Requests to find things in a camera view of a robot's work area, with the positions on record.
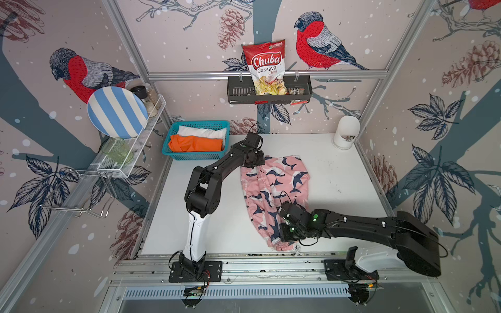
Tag red Chuba chips bag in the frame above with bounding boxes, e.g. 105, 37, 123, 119
243, 40, 287, 96

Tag clear acrylic wall shelf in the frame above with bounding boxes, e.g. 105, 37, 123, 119
90, 95, 166, 178

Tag blue white striped plate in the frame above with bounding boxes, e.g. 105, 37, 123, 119
87, 87, 149, 139

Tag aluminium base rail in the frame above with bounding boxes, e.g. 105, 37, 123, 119
117, 252, 435, 284

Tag white mannequin head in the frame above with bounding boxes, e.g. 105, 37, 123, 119
333, 116, 360, 150

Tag metal wire rack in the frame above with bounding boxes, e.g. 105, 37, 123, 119
39, 169, 117, 219

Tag teal plastic basket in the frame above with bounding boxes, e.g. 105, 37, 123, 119
162, 121, 230, 160

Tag pink patterned cloth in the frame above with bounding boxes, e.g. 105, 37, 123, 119
240, 155, 310, 252

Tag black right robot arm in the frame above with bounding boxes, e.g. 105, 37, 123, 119
279, 202, 442, 277

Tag dark lid spice jar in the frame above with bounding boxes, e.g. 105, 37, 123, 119
130, 86, 150, 103

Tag orange cloth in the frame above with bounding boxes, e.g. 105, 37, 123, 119
168, 134, 223, 153

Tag white shorts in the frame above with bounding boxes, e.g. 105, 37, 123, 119
177, 125, 226, 140

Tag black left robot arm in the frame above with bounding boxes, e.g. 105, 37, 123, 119
179, 132, 265, 275

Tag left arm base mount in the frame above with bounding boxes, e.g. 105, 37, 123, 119
168, 261, 223, 283

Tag black wire hanging basket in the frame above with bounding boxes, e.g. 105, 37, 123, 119
227, 75, 314, 105

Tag aluminium frame crossbar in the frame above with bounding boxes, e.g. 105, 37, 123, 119
147, 69, 390, 82

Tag green glass cup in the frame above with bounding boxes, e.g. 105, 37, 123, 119
100, 138, 134, 165

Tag beige spice jar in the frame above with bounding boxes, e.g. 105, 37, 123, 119
143, 83, 160, 118

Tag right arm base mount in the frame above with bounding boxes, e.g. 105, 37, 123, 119
323, 246, 380, 284

